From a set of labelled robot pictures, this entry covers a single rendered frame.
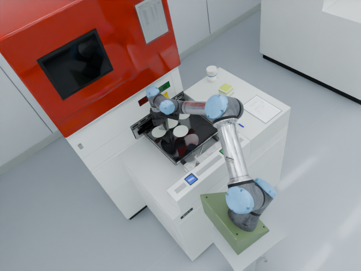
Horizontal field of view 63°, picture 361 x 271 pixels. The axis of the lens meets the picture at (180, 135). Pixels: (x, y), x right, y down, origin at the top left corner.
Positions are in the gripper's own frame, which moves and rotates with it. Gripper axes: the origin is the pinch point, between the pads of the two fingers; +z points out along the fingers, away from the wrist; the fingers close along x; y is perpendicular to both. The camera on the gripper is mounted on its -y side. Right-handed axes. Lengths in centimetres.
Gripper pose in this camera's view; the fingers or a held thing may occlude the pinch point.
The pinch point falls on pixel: (168, 129)
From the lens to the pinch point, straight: 191.3
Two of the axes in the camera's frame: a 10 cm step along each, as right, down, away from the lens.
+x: -0.5, 7.7, -6.3
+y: -9.8, 0.8, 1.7
